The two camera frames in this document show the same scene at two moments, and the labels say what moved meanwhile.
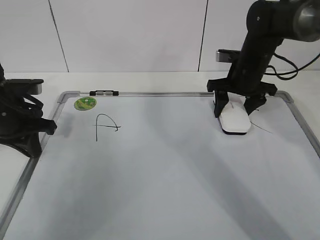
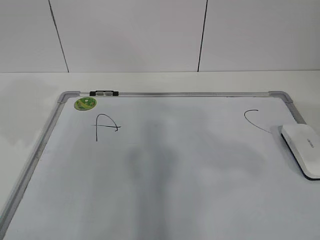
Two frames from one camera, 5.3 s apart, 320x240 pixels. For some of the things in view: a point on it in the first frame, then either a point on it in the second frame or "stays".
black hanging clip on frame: x=104 y=93 stays
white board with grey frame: x=156 y=166 stays
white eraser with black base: x=234 y=118 → x=303 y=141
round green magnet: x=85 y=103 stays
